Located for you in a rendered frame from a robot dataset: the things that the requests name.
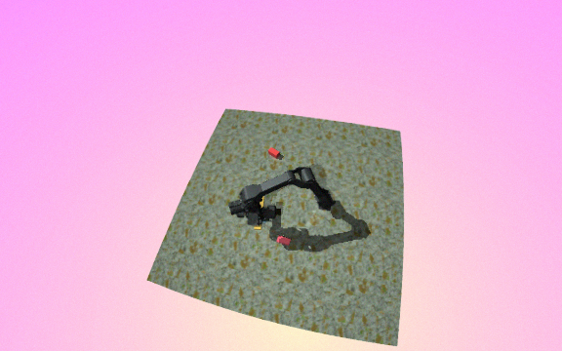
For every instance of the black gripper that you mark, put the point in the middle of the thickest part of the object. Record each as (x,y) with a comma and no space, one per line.
(266,212)

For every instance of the red block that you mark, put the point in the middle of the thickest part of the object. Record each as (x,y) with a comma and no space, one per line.
(274,152)

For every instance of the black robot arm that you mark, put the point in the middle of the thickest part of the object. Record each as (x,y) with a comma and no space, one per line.
(251,195)

